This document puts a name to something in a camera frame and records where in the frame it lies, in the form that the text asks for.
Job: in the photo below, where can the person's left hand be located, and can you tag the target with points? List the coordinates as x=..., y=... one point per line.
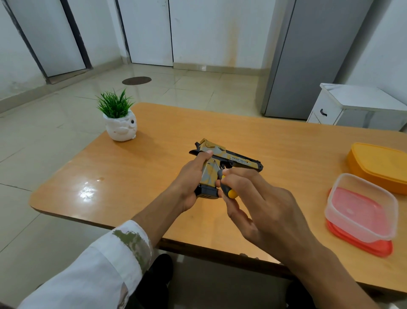
x=189, y=186

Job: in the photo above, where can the person's right hand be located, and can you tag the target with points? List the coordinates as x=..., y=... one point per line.
x=273, y=213

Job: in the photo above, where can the person's right middle finger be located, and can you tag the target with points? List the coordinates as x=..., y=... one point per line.
x=246, y=173

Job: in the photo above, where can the person's right thumb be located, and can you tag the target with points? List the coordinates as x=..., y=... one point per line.
x=237, y=211

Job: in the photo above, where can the person's left thumb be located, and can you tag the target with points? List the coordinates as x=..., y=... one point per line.
x=201, y=158

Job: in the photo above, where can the yellow camouflage toy pistol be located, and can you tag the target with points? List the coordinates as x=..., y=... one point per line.
x=230, y=158

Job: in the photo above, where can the person's right forearm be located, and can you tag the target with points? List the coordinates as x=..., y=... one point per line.
x=330, y=283

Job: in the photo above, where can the person's left forearm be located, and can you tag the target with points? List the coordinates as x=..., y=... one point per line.
x=155, y=213

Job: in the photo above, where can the green plant in white pot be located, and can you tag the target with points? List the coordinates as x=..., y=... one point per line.
x=120, y=125

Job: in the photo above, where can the round dark floor drain cover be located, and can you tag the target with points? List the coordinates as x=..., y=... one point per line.
x=136, y=81

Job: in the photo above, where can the black trousers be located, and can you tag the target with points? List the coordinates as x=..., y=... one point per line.
x=155, y=283

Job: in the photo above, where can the clear plastic container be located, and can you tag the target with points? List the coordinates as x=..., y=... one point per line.
x=359, y=210

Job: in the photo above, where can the orange lidded plastic container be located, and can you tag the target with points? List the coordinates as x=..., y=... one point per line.
x=378, y=165

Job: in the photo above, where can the white bedside cabinet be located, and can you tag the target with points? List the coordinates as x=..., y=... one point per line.
x=359, y=102

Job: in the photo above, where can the grey metal cupboard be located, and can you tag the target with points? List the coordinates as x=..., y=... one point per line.
x=314, y=57

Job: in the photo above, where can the red plastic lid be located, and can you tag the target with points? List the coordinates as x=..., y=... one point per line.
x=375, y=248

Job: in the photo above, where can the white camouflage shirt sleeve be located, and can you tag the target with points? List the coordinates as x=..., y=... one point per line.
x=92, y=270

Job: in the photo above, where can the white door with dark frame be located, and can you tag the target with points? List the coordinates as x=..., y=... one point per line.
x=47, y=35

